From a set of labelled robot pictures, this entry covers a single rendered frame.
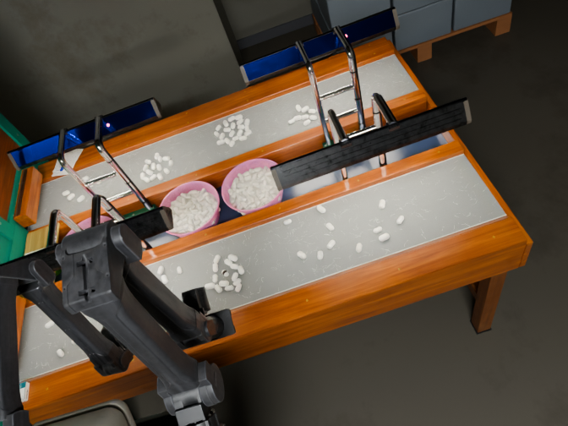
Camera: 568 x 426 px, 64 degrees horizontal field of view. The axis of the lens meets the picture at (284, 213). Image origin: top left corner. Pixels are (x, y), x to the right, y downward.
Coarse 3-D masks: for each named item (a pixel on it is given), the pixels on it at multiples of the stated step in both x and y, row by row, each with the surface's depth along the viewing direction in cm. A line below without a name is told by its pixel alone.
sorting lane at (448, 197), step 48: (384, 192) 168; (432, 192) 163; (480, 192) 158; (240, 240) 172; (288, 240) 166; (336, 240) 161; (432, 240) 152; (192, 288) 165; (288, 288) 155; (48, 336) 169
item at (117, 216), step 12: (96, 204) 147; (108, 204) 155; (60, 216) 154; (96, 216) 144; (120, 216) 161; (48, 228) 146; (72, 228) 160; (48, 240) 143; (144, 240) 175; (48, 252) 141
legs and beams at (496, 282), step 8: (504, 272) 158; (488, 280) 163; (496, 280) 162; (504, 280) 163; (472, 288) 190; (480, 288) 175; (488, 288) 167; (496, 288) 168; (480, 296) 179; (488, 296) 172; (496, 296) 174; (480, 304) 183; (488, 304) 178; (496, 304) 181; (480, 312) 186; (488, 312) 185; (472, 320) 202; (480, 320) 191; (488, 320) 193; (480, 328) 198; (488, 328) 201
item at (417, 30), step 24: (312, 0) 332; (336, 0) 268; (360, 0) 270; (384, 0) 273; (408, 0) 277; (432, 0) 280; (456, 0) 283; (480, 0) 286; (504, 0) 289; (336, 24) 279; (408, 24) 289; (432, 24) 292; (456, 24) 296; (480, 24) 299; (504, 24) 302; (408, 48) 302
